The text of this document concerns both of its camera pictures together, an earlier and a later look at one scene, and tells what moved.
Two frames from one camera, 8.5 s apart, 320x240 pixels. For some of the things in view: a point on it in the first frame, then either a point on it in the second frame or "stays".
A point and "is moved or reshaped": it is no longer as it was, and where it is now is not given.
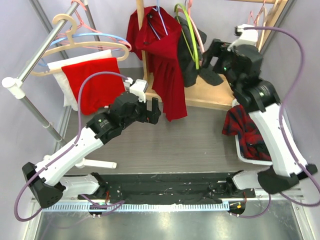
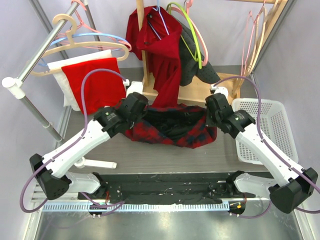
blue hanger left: x=81 y=34 stays
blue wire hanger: x=158 y=9 stays
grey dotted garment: x=191 y=41 is moved or reshaped
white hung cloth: x=70 y=100 stays
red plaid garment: x=239 y=121 is moved or reshaped
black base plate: x=171 y=188 stays
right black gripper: x=218 y=49 to x=209 y=121
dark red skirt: x=155 y=44 stays
